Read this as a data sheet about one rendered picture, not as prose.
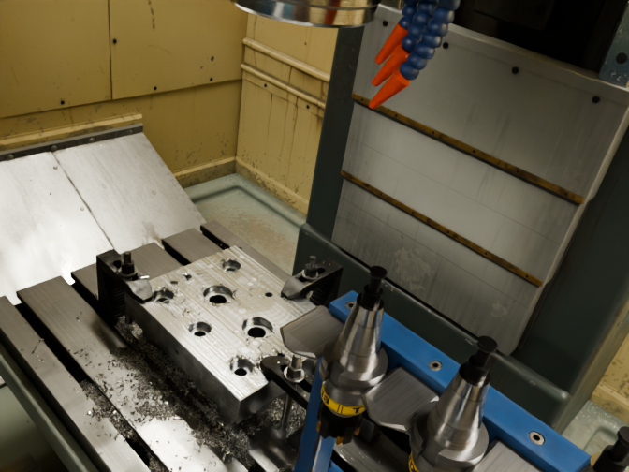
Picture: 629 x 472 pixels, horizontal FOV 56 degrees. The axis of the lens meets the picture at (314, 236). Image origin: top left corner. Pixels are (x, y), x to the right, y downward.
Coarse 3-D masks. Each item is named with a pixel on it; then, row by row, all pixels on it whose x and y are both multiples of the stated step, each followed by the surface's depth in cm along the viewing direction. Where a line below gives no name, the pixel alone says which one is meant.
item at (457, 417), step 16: (464, 368) 47; (448, 384) 48; (464, 384) 46; (480, 384) 46; (448, 400) 48; (464, 400) 47; (480, 400) 47; (432, 416) 50; (448, 416) 48; (464, 416) 47; (480, 416) 48; (432, 432) 49; (448, 432) 48; (464, 432) 48; (448, 448) 49; (464, 448) 49
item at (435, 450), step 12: (420, 408) 52; (420, 420) 51; (420, 432) 50; (480, 432) 51; (420, 444) 50; (432, 444) 50; (480, 444) 50; (432, 456) 50; (444, 456) 48; (456, 456) 48; (468, 456) 48; (480, 456) 49; (432, 468) 49; (444, 468) 49; (456, 468) 49
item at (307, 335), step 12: (312, 312) 62; (324, 312) 62; (288, 324) 60; (300, 324) 60; (312, 324) 60; (324, 324) 61; (336, 324) 61; (288, 336) 58; (300, 336) 59; (312, 336) 59; (324, 336) 59; (288, 348) 58; (300, 348) 57; (312, 348) 57
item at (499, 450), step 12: (492, 444) 51; (504, 444) 51; (492, 456) 50; (504, 456) 50; (516, 456) 50; (468, 468) 49; (480, 468) 49; (492, 468) 49; (504, 468) 49; (516, 468) 49; (528, 468) 49; (540, 468) 50
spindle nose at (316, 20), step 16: (240, 0) 55; (256, 0) 53; (272, 0) 53; (288, 0) 52; (304, 0) 52; (320, 0) 52; (336, 0) 53; (352, 0) 53; (368, 0) 55; (272, 16) 53; (288, 16) 53; (304, 16) 53; (320, 16) 53; (336, 16) 54; (352, 16) 55; (368, 16) 56
